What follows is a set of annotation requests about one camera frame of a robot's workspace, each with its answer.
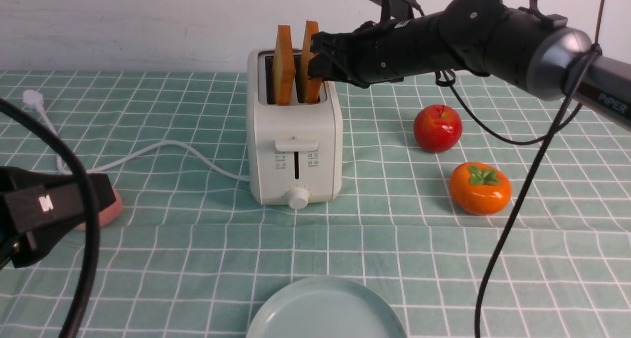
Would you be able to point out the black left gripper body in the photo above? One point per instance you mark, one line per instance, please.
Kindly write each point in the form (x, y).
(36, 211)

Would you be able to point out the toast slice slot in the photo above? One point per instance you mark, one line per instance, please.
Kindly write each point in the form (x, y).
(309, 86)
(283, 66)

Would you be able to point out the pink peach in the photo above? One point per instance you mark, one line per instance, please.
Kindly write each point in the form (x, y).
(108, 215)

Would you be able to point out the light green plate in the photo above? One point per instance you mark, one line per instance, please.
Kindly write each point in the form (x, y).
(325, 307)

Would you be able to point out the orange persimmon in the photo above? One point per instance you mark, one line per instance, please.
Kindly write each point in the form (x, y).
(480, 189)

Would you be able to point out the green checked tablecloth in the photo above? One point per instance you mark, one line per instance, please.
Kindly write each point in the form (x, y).
(193, 255)

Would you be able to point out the white toaster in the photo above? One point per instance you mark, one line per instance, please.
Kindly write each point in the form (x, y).
(295, 152)

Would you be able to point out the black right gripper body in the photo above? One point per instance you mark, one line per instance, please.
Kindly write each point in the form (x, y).
(338, 56)

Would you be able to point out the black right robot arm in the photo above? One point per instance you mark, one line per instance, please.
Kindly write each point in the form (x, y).
(539, 54)

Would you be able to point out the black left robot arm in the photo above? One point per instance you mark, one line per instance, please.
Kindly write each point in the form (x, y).
(36, 211)

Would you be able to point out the red apple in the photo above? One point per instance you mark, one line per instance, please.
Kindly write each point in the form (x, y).
(437, 128)

